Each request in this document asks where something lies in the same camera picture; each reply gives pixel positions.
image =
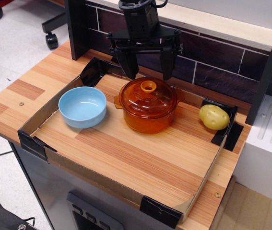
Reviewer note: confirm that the cardboard fence with black tape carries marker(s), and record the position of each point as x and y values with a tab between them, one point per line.
173	179

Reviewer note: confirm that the black office chair base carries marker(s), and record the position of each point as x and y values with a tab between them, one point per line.
49	26

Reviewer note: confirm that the light blue bowl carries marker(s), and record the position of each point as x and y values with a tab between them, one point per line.
83	107

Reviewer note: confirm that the white toy sink unit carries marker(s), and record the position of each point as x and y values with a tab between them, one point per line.
254	167

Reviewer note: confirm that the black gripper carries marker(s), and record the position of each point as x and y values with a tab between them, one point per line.
144	35

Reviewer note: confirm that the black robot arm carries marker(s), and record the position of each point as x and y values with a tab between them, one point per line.
135	3

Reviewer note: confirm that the orange transparent pot lid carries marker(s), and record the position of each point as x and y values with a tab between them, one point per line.
149	97

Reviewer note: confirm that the orange transparent pot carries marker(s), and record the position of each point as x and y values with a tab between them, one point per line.
147	125

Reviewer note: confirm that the yellow plastic potato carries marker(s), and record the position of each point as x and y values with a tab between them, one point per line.
213	117

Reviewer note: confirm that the black oven control panel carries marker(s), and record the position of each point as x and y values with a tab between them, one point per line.
89	214

